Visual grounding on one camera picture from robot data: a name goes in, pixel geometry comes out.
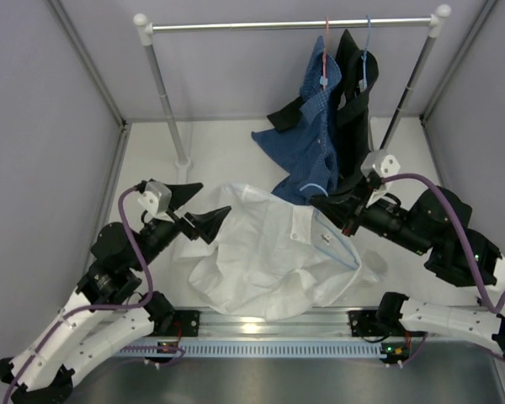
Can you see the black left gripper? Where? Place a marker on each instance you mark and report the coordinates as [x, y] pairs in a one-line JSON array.
[[207, 224]]

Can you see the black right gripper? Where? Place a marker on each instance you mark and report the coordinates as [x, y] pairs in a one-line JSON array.
[[346, 207]]

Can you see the white shirt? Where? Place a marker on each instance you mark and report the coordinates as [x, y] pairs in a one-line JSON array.
[[264, 261]]

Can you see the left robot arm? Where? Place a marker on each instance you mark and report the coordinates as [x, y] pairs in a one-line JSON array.
[[115, 302]]

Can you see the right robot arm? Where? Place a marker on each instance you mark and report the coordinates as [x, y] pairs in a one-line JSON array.
[[436, 227]]

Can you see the blue checked shirt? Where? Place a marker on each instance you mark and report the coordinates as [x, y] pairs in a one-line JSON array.
[[300, 140]]

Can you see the light blue hanger with black shirt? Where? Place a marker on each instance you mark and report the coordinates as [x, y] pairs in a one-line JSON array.
[[364, 81]]

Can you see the pink hanger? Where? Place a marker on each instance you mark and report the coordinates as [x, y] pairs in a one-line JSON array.
[[324, 80]]

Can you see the black shirt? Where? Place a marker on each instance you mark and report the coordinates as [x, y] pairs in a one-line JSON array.
[[350, 111]]

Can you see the white clothes rack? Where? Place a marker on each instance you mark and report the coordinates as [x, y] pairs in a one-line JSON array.
[[226, 74]]

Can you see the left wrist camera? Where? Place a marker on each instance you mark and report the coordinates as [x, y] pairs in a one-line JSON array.
[[155, 199]]

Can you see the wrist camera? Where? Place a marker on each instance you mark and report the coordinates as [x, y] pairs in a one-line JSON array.
[[377, 166], [155, 199]]

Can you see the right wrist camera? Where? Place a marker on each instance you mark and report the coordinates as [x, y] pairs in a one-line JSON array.
[[377, 166]]

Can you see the aluminium frame post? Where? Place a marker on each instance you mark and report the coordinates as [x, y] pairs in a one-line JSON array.
[[74, 38], [466, 127]]

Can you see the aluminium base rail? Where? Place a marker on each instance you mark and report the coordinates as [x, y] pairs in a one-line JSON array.
[[336, 323]]

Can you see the perforated cable duct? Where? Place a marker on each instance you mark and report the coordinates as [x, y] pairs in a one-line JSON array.
[[260, 350]]

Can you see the right aluminium frame post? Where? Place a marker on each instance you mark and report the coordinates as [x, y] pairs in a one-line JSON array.
[[466, 127]]

